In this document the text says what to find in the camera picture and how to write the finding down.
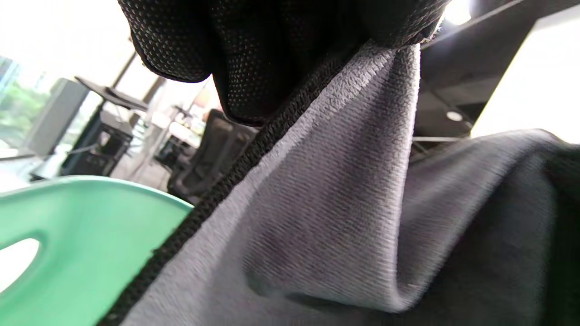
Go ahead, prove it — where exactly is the black desk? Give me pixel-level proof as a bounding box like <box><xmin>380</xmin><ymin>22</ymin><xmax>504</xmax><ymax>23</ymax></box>
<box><xmin>75</xmin><ymin>76</ymin><xmax>150</xmax><ymax>113</ymax></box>

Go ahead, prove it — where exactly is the grey hand towel black trim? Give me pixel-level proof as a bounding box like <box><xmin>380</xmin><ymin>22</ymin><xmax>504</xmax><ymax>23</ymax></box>
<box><xmin>97</xmin><ymin>38</ymin><xmax>580</xmax><ymax>326</ymax></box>

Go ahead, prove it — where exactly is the person's left hand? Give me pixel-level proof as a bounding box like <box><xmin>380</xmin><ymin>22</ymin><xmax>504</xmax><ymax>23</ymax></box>
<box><xmin>117</xmin><ymin>0</ymin><xmax>451</xmax><ymax>127</ymax></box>

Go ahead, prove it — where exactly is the black mesh office chair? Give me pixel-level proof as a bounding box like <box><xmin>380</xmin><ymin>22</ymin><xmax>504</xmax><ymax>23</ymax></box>
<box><xmin>167</xmin><ymin>109</ymin><xmax>259</xmax><ymax>204</ymax></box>

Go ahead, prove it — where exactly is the green plastic bin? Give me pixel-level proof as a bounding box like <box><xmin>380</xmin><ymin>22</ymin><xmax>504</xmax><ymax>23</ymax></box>
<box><xmin>0</xmin><ymin>176</ymin><xmax>194</xmax><ymax>326</ymax></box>

